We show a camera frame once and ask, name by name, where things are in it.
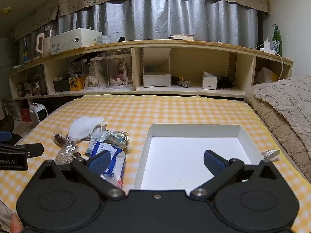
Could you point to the white kettle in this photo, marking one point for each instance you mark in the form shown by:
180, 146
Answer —
42, 45

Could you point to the black fluffy item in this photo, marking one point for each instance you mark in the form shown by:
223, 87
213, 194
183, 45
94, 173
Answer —
225, 82

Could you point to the clear bag of rubber bands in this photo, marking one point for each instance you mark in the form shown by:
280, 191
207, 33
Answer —
64, 154

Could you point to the white charger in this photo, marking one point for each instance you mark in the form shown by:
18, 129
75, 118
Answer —
266, 46

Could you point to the blue and white packet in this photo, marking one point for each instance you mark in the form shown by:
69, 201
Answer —
116, 160

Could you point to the yellow printed box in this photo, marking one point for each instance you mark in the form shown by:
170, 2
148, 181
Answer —
76, 83

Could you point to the open white shelf box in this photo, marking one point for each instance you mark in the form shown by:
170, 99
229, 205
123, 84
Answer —
156, 77

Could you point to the small clear plastic packet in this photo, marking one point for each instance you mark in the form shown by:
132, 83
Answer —
271, 154

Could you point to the green glass bottle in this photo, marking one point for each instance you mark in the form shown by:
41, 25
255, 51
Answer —
276, 43

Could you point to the small round tin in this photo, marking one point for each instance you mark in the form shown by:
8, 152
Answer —
104, 40

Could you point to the person's left hand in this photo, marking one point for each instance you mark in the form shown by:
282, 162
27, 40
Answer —
16, 223

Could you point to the white cardboard box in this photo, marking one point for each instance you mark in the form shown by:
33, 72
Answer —
189, 155

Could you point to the red box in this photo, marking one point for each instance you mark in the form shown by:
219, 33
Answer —
26, 115

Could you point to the round flat tray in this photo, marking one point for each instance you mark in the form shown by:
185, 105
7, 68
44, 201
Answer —
181, 37

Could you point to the yellow checkered bed sheet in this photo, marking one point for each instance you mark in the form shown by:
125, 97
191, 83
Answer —
155, 109

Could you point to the clear case with white doll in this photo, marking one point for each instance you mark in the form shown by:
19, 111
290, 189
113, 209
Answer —
94, 74

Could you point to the white face mask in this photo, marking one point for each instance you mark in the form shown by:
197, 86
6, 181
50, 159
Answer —
83, 126

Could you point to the metal can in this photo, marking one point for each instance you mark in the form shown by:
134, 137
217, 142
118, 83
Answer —
50, 32

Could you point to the wooden headboard shelf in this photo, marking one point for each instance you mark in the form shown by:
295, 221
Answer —
184, 63

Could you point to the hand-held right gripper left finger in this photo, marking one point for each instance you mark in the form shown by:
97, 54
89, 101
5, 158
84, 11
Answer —
99, 162

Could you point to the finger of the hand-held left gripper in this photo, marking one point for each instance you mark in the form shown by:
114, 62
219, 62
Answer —
4, 136

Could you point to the group of small jars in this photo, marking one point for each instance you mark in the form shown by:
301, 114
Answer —
31, 85

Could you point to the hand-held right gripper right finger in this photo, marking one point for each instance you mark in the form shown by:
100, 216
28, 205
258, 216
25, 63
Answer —
213, 159

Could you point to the white plastic bag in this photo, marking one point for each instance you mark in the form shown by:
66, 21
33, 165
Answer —
266, 75

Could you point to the long white storage box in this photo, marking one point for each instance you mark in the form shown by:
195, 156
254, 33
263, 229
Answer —
75, 40

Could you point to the white space heater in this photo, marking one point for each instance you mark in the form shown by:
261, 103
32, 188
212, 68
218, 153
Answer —
38, 112

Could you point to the grey curtain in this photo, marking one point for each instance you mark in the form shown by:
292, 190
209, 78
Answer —
170, 17

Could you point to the pale blue sachet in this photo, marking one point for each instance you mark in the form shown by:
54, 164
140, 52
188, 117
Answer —
96, 140

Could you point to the black box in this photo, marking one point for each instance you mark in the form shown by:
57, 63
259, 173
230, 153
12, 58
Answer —
61, 85

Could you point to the floral fabric pouch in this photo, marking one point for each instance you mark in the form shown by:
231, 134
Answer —
116, 138

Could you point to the white tissue box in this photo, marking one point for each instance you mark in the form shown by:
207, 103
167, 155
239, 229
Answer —
209, 80

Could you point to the beige fluffy blanket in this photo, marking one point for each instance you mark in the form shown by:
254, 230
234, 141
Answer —
281, 106

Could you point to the clear case with pink doll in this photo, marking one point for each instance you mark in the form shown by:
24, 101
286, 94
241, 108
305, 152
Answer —
119, 72

